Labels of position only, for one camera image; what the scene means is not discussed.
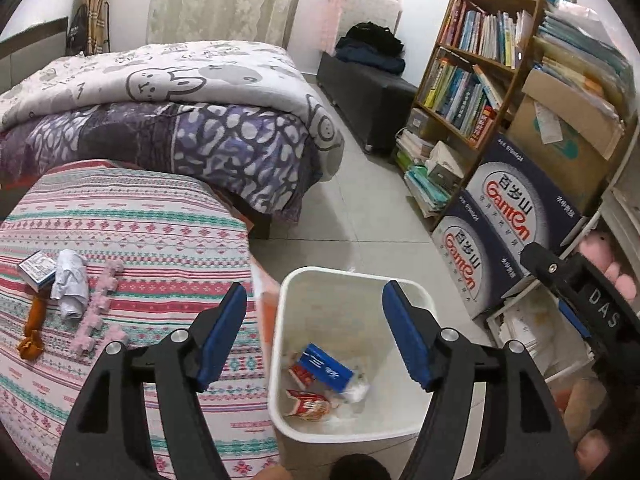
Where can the dark blue folded clothes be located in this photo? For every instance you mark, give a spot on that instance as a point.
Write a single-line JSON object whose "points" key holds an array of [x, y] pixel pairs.
{"points": [[370, 62]]}

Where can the cartoon print grey quilt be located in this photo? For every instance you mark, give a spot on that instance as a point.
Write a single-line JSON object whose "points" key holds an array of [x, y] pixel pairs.
{"points": [[150, 65]]}

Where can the grey storage box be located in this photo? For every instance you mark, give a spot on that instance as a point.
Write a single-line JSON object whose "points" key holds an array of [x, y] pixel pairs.
{"points": [[419, 122]]}

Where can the grey upholstered bed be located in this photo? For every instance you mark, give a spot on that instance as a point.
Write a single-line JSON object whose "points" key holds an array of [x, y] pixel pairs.
{"points": [[30, 55]]}

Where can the row of colourful books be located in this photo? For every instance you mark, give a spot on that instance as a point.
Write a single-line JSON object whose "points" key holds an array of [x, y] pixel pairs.
{"points": [[460, 100]]}

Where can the red white torn carton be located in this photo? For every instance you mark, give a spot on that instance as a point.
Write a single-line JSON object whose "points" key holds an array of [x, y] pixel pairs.
{"points": [[300, 375]]}

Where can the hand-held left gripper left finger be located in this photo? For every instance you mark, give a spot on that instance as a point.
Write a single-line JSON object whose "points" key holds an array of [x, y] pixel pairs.
{"points": [[220, 340]]}

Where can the floor pile of books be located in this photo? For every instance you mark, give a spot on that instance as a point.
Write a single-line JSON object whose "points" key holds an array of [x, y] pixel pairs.
{"points": [[425, 190]]}

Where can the red white snack packet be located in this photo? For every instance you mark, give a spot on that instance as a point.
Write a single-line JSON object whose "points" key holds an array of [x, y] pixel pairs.
{"points": [[307, 402]]}

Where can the tall row of books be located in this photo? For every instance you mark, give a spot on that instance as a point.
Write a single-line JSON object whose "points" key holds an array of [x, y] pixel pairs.
{"points": [[485, 35]]}

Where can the black storage bench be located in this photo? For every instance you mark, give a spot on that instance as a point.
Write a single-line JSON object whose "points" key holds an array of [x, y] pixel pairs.
{"points": [[370, 105]]}

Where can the white paper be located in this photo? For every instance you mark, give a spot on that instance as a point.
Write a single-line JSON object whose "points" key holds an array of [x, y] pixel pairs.
{"points": [[70, 280]]}

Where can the stack of paper folders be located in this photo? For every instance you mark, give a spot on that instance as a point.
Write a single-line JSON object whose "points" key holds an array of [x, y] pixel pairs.
{"points": [[580, 60]]}

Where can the white tissue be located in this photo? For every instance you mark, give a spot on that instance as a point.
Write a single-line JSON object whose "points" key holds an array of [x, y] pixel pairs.
{"points": [[357, 389]]}

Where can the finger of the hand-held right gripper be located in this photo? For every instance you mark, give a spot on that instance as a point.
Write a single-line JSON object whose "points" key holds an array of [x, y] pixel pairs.
{"points": [[545, 262], [575, 320]]}

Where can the blue carton box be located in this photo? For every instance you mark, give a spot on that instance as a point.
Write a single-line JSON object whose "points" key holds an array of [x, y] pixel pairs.
{"points": [[325, 366]]}

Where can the black hanging bag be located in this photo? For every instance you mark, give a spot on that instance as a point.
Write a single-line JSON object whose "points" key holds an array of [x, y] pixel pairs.
{"points": [[79, 30]]}

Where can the small blue white box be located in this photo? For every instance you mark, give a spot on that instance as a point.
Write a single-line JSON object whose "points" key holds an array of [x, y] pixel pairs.
{"points": [[36, 269]]}

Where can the black duffel bag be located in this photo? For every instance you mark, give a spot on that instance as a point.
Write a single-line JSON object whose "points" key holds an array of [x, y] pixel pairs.
{"points": [[372, 37]]}

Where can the cream lace curtain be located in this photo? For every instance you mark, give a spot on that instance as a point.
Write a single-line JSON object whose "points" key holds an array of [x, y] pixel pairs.
{"points": [[225, 0]]}

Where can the wooden bookshelf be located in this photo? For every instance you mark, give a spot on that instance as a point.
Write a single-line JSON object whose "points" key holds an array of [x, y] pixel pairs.
{"points": [[430, 85]]}

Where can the blue water carton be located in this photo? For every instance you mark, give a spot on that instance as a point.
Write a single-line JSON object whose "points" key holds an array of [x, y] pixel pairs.
{"points": [[520, 205], [475, 260]]}

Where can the heap of white booklets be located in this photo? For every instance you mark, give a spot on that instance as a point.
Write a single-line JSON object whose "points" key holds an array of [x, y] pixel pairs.
{"points": [[530, 330]]}

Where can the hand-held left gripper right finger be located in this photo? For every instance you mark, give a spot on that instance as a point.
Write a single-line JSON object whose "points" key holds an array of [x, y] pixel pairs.
{"points": [[407, 340]]}

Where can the pink foam strip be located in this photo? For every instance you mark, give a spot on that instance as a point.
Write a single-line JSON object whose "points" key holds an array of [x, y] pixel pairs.
{"points": [[100, 310]]}

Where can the brown cardboard box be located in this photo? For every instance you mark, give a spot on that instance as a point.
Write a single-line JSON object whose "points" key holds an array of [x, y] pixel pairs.
{"points": [[560, 150]]}

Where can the person's right hand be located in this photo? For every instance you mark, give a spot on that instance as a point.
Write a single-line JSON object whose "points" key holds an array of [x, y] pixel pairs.
{"points": [[590, 405]]}

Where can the white pink drawer cabinet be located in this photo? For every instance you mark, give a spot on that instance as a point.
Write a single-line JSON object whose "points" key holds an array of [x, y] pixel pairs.
{"points": [[360, 10]]}

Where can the purple patterned blanket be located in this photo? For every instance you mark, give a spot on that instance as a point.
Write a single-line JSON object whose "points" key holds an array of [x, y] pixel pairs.
{"points": [[225, 150]]}

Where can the plaid beige coat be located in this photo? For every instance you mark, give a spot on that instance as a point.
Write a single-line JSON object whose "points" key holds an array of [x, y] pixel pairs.
{"points": [[97, 0]]}

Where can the table with patterned cloth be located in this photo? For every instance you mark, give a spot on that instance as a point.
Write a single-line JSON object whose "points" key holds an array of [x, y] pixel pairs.
{"points": [[150, 240]]}

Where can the white plastic bin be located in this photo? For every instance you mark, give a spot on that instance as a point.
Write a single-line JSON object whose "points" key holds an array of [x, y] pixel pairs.
{"points": [[350, 300]]}

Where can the beige open box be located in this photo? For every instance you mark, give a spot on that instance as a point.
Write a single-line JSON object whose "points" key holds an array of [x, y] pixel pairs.
{"points": [[446, 165]]}

